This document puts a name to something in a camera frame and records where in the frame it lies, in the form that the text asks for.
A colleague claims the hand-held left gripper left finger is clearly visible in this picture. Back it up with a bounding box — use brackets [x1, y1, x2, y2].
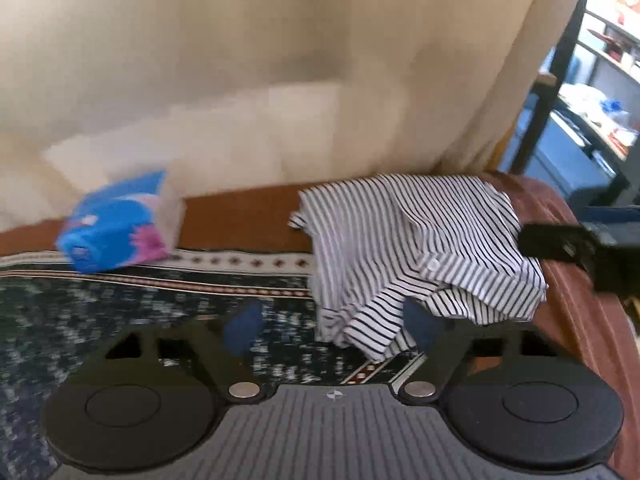
[102, 299, 266, 404]

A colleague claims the blue tissue pack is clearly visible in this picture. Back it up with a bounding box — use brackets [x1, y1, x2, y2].
[55, 169, 187, 275]

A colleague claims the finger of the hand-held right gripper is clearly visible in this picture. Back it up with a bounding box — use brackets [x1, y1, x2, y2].
[517, 222, 591, 267]

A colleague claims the sheer white curtain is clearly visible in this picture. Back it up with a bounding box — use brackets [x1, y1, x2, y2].
[0, 0, 546, 233]

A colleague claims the cluttered shelf unit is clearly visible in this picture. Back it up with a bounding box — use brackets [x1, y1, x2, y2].
[497, 0, 640, 211]

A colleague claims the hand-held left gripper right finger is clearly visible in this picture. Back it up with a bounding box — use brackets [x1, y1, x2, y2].
[397, 297, 557, 404]

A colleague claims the black white striped shirt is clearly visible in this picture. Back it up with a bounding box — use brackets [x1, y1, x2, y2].
[287, 172, 550, 362]

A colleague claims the dark patterned mat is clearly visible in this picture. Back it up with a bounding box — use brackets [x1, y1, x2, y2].
[0, 247, 431, 480]

